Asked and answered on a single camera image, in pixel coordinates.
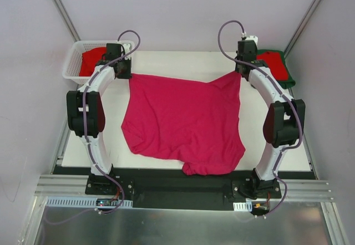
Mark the white plastic basket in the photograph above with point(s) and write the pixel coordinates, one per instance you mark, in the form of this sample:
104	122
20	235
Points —
73	60

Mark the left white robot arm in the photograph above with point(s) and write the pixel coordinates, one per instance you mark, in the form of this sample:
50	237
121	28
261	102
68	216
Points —
85	112

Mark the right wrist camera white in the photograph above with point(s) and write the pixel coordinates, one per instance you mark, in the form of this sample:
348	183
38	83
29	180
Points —
254	38

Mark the right grey cable duct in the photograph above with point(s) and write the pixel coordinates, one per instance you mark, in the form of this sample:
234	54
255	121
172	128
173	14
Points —
242	206

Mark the red crumpled t shirt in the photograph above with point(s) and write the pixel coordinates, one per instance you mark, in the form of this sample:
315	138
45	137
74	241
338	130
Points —
89	60

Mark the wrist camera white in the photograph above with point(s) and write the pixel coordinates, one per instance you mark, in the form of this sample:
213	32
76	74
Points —
127	47
254	38

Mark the left grey cable duct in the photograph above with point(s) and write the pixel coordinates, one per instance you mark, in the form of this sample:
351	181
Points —
82	202

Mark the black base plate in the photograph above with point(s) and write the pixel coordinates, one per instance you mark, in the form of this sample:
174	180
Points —
172	189

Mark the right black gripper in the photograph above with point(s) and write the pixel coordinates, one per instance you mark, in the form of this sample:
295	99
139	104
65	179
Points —
241	67

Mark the folded green t shirt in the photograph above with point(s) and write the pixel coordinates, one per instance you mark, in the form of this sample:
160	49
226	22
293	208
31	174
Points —
288	83

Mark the pink t shirt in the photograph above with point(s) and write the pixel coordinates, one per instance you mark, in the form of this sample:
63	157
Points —
193	122

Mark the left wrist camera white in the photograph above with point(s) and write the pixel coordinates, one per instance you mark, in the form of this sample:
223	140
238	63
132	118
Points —
127	47

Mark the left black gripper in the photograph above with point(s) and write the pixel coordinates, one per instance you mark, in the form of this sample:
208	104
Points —
123	71

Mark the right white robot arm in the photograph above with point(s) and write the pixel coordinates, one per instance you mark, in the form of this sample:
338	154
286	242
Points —
283	125

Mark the grey cable duct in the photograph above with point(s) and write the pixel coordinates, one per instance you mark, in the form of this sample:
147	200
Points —
82	202
242	206

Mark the folded red t shirt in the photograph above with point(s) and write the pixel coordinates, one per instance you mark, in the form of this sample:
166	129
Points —
274	61

